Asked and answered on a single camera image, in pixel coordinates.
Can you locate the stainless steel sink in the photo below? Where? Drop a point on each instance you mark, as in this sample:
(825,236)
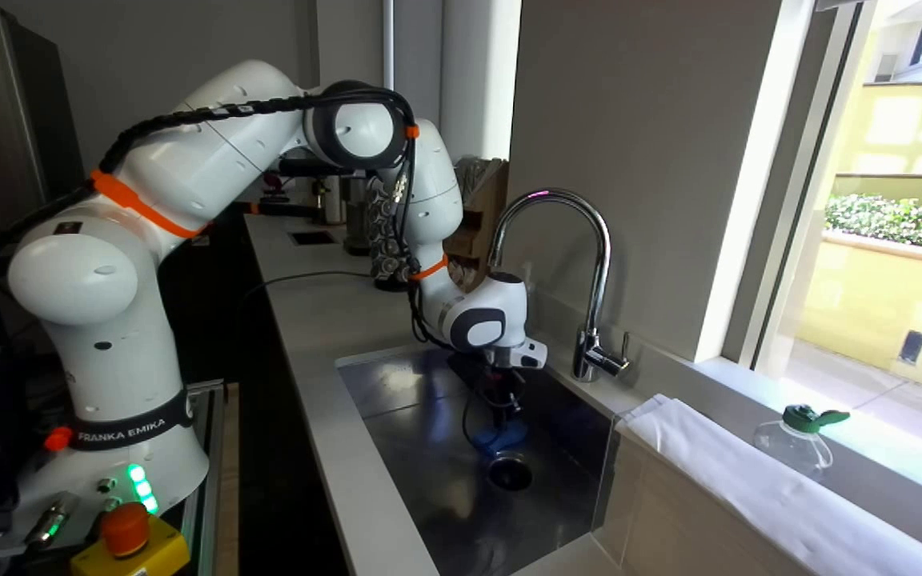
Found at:
(423,410)

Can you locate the wooden tea box organizer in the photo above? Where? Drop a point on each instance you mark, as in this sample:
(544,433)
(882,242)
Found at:
(485,197)

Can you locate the clear bottle green cap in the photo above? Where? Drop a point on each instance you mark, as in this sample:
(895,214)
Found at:
(799,440)

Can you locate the chrome gooseneck faucet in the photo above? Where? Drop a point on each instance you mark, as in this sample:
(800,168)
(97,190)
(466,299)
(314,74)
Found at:
(589,354)

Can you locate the yellow emergency stop box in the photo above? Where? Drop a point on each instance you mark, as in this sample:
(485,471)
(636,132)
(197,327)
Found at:
(131,543)

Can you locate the patterned black white canister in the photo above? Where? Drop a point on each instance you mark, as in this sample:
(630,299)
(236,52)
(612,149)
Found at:
(386,233)

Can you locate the blue sponge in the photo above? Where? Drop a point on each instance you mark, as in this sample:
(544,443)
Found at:
(503,440)

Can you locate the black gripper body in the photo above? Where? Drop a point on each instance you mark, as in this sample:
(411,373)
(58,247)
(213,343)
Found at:
(499,388)

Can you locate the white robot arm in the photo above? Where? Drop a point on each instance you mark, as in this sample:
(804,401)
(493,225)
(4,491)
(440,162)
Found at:
(92,275)

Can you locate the white folded towel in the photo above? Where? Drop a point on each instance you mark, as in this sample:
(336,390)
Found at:
(825,533)

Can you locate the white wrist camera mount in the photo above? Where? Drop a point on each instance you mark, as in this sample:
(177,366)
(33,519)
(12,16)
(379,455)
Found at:
(527,355)

